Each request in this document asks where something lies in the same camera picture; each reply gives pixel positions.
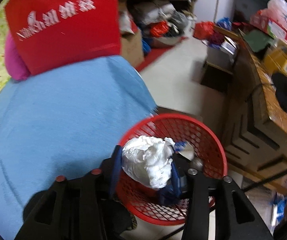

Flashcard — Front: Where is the blue white packet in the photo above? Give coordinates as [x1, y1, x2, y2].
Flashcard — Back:
[271, 192, 287, 220]

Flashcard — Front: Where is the yellow box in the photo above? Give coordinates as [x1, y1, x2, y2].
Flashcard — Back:
[263, 46, 287, 80]

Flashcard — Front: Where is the wooden desk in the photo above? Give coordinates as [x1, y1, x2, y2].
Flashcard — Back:
[223, 30, 287, 195]

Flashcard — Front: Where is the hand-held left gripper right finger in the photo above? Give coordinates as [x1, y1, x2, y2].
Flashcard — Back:
[168, 155, 271, 240]

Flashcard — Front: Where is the red mesh basket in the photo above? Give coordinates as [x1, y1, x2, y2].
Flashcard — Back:
[115, 114, 229, 227]

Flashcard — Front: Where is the dark flat screen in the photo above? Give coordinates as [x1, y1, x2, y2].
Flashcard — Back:
[233, 0, 271, 25]

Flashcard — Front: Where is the blue blanket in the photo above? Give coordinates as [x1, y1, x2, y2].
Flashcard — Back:
[0, 55, 157, 230]

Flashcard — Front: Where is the white paper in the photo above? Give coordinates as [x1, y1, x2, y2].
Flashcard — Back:
[121, 135, 176, 189]

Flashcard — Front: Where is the white plastic bag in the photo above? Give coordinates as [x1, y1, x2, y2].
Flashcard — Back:
[267, 0, 287, 43]

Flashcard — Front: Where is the red plastic bag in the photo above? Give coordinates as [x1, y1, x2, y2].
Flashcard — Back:
[193, 21, 215, 39]

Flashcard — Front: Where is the blue plastic bag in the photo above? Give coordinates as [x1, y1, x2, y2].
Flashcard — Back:
[216, 17, 232, 30]

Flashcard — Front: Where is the metal basin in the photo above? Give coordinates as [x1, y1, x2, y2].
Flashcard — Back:
[148, 34, 184, 48]

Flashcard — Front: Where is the dark low cabinet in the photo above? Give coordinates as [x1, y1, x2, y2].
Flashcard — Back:
[200, 45, 239, 93]

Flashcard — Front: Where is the pink pillow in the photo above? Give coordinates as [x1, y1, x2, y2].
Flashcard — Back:
[4, 34, 31, 81]

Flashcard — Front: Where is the blue wrapper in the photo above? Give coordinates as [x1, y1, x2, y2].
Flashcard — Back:
[157, 184, 184, 205]

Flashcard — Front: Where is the pile of plastic bags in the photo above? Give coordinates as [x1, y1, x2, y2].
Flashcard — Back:
[131, 1, 196, 38]

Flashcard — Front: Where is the dark green cloth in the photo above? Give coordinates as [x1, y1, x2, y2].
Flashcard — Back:
[243, 30, 274, 53]

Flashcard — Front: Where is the brown cardboard box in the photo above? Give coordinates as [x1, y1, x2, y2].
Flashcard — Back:
[121, 27, 144, 67]

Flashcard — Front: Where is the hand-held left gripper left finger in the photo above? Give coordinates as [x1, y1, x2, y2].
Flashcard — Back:
[15, 145, 124, 240]

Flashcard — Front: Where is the black cable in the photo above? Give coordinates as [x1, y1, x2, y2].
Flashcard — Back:
[241, 161, 287, 190]

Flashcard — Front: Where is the red floor mat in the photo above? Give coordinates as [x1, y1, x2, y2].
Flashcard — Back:
[135, 37, 189, 72]

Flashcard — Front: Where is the red cardboard box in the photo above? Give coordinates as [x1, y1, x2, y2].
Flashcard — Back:
[5, 0, 121, 75]

